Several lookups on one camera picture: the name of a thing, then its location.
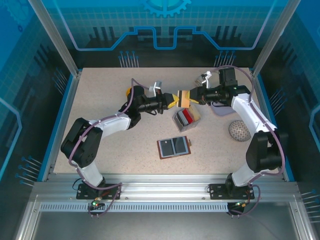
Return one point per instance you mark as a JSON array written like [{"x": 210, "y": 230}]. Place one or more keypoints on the small led circuit board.
[
  {"x": 95, "y": 203},
  {"x": 241, "y": 203}
]

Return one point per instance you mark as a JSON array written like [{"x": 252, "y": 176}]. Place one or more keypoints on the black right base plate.
[{"x": 217, "y": 191}]

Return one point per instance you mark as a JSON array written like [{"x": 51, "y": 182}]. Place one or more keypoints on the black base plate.
[
  {"x": 217, "y": 191},
  {"x": 85, "y": 192}
]

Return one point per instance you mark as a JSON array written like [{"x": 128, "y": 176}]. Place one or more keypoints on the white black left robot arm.
[{"x": 112, "y": 125}]

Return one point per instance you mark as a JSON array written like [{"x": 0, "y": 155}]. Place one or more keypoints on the grey card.
[{"x": 181, "y": 120}]

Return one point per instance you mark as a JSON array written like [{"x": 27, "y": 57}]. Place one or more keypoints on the brown leather card holder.
[{"x": 188, "y": 150}]

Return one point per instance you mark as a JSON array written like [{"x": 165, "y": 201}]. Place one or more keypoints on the aluminium frame post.
[
  {"x": 57, "y": 37},
  {"x": 275, "y": 37}
]

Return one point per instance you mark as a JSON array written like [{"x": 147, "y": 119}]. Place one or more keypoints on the yellow bowl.
[{"x": 128, "y": 92}]

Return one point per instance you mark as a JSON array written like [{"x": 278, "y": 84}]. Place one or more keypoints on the red card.
[{"x": 188, "y": 117}]

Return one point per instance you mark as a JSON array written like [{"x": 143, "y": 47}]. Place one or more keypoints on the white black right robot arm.
[{"x": 246, "y": 110}]

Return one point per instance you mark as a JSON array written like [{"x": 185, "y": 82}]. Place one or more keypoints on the aluminium side rail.
[
  {"x": 60, "y": 120},
  {"x": 272, "y": 120}
]

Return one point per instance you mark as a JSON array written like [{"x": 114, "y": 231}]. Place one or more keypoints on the aluminium front rail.
[{"x": 162, "y": 186}]

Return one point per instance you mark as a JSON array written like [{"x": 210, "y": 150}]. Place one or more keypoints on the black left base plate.
[{"x": 85, "y": 192}]

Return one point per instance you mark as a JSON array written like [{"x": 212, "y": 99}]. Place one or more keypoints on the patterned ball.
[{"x": 238, "y": 131}]

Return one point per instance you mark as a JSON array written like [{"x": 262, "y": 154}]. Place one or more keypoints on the clear plastic card box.
[{"x": 186, "y": 127}]

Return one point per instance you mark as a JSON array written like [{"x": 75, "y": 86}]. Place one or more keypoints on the plain black card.
[{"x": 167, "y": 148}]

